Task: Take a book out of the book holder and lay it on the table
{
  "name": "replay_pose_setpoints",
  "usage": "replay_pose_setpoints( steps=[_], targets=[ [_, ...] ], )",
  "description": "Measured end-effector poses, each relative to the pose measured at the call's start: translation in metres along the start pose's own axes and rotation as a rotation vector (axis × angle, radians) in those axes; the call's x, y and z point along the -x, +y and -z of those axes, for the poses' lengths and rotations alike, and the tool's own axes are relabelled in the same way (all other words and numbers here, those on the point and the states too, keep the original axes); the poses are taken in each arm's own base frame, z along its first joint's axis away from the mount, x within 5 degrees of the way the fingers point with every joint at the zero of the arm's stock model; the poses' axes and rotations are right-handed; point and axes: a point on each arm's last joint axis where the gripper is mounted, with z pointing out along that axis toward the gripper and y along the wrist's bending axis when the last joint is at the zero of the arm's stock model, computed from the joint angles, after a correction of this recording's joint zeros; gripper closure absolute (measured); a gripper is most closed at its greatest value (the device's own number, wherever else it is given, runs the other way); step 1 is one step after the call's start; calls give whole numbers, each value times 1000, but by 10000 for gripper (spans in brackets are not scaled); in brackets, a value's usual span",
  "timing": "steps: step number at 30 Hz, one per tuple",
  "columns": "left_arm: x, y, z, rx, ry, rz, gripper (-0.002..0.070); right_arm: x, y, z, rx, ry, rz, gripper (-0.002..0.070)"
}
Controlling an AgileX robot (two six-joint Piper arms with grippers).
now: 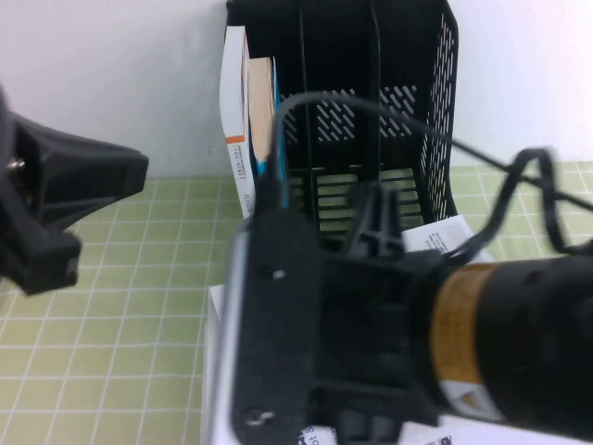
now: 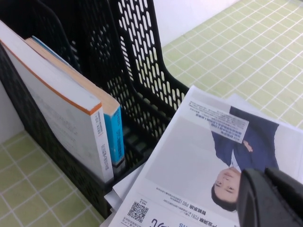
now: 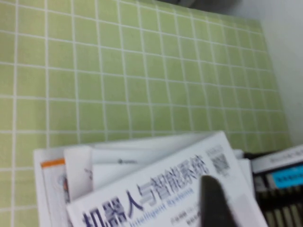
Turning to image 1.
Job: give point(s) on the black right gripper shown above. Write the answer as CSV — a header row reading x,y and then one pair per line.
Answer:
x,y
375,324

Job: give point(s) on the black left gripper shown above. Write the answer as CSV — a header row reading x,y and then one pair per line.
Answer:
x,y
7,162

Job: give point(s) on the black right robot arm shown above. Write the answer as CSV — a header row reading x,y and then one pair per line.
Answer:
x,y
519,334

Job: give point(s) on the white book with orange band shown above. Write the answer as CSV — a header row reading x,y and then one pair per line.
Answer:
x,y
231,92

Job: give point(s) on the blue spine paperback book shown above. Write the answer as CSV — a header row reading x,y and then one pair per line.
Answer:
x,y
260,106

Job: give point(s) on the black plastic book holder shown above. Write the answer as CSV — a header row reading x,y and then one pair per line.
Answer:
x,y
343,55

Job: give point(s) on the green checked tablecloth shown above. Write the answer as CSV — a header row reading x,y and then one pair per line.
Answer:
x,y
116,324

